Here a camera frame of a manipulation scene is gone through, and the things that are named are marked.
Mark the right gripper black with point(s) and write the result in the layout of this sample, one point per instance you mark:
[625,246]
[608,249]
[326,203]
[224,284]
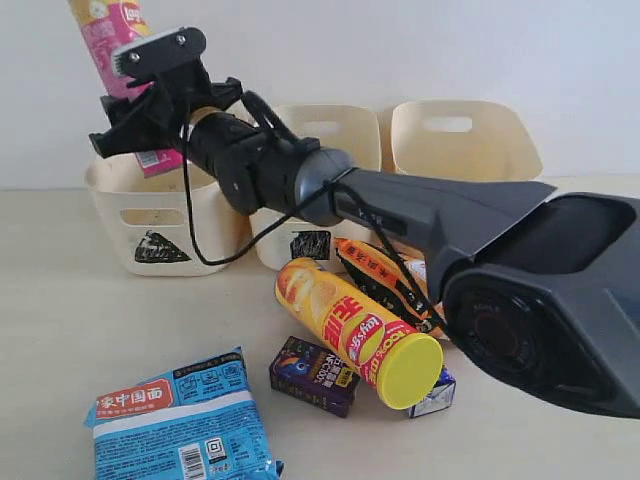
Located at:
[153,121]

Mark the pink Lays chips can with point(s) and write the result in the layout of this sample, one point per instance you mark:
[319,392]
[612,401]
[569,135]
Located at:
[105,26]

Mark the purple juice carton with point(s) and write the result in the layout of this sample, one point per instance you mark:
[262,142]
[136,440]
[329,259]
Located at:
[314,375]

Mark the blue instant noodle bag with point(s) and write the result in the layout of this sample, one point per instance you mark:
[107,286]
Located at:
[199,421]

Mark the orange instant noodle bag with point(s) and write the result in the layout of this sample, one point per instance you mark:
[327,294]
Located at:
[375,273]

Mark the blue white milk carton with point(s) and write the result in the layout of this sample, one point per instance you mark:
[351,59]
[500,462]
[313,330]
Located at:
[438,399]

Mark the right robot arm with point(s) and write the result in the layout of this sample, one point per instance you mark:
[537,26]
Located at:
[540,290]

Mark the cream bin triangle mark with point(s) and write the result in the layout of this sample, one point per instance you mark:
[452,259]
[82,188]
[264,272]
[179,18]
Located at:
[147,222]

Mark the cream bin square mark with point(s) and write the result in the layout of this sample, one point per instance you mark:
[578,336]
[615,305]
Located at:
[349,128]

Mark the cream bin circle mark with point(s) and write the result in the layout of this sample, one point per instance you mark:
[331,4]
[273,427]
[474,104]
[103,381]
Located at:
[465,140]

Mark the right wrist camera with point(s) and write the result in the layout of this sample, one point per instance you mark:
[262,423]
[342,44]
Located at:
[145,58]

